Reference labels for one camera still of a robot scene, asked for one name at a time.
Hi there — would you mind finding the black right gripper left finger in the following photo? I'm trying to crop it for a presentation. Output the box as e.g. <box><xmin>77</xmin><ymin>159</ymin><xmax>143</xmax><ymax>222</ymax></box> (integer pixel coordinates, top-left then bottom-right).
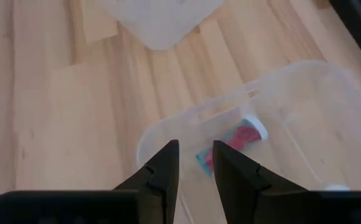
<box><xmin>113</xmin><ymin>139</ymin><xmax>181</xmax><ymax>224</ymax></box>

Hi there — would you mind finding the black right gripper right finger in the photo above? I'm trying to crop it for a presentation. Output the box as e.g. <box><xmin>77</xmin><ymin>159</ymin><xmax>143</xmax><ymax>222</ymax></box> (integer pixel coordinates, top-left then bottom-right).
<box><xmin>212</xmin><ymin>139</ymin><xmax>309</xmax><ymax>224</ymax></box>

